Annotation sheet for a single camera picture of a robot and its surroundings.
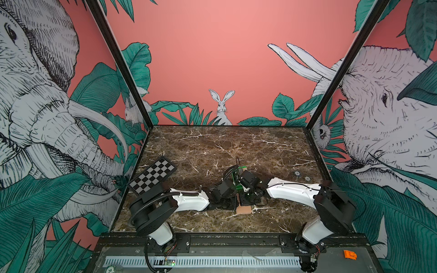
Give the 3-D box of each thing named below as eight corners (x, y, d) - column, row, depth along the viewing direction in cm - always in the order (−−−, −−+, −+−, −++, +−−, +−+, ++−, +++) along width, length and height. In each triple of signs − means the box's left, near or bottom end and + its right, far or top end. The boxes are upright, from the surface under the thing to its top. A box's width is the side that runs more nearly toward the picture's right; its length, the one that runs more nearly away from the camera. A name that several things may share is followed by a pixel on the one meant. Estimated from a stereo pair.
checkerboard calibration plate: (130, 187, 93) (127, 184, 90) (165, 159, 105) (163, 156, 102) (143, 201, 88) (140, 198, 85) (177, 170, 100) (176, 166, 97)
